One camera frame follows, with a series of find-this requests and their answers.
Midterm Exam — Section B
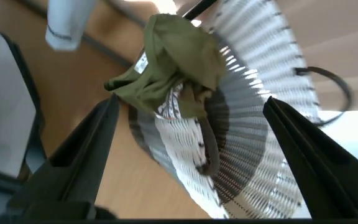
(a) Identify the white laundry basket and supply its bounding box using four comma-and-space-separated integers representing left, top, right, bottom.
127, 0, 354, 219

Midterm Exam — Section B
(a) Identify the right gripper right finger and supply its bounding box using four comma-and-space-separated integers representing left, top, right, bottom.
262, 96, 358, 219

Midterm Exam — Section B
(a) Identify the green printed shirt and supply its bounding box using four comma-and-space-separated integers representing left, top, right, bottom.
103, 12, 228, 121

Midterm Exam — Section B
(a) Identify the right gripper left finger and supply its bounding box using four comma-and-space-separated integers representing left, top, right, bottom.
6, 94, 121, 220

